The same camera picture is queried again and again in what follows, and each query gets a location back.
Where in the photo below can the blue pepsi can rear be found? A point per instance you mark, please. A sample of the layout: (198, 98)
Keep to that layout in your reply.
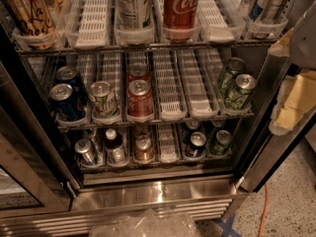
(69, 75)

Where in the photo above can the green can bottom shelf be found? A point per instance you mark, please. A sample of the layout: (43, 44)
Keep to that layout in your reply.
(220, 143)

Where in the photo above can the white green soda can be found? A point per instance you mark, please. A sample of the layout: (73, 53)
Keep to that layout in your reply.
(103, 97)

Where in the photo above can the silver slim can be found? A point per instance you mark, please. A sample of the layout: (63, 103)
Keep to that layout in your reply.
(86, 150)

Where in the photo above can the green can rear right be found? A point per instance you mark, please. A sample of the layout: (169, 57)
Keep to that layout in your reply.
(232, 67)

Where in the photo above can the clear plastic bag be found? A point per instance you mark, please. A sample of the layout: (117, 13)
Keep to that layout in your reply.
(148, 224)

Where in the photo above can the white green labelled can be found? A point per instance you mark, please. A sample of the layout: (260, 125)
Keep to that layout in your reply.
(134, 14)

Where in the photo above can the green can front right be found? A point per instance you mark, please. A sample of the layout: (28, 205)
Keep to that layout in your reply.
(239, 93)

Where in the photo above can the brown can bottom shelf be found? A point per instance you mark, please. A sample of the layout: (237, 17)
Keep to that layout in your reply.
(143, 148)

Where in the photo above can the blue pepsi can front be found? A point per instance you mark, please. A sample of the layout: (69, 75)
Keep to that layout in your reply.
(66, 102)

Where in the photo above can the blue tape cross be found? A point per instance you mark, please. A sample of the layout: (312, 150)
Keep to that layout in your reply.
(227, 227)

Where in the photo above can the dark bottle white cap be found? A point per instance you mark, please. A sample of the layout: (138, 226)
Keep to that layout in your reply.
(114, 146)

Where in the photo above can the red coke can front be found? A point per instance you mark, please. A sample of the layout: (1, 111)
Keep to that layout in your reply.
(139, 99)

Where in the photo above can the gold La Croix can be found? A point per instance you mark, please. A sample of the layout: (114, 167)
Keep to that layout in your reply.
(33, 20)

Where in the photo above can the dark blue can bottom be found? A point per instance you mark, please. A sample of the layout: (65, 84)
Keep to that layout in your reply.
(196, 145)

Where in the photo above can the stainless steel fridge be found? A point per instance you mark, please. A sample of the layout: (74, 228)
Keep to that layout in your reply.
(61, 196)

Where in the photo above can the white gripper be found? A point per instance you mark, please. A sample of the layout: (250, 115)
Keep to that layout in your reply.
(304, 39)

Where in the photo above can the tall red Coca-Cola can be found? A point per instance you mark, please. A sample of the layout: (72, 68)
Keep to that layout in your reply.
(179, 19)

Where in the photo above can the blue pepsi can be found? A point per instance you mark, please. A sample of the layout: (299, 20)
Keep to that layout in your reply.
(66, 102)
(69, 75)

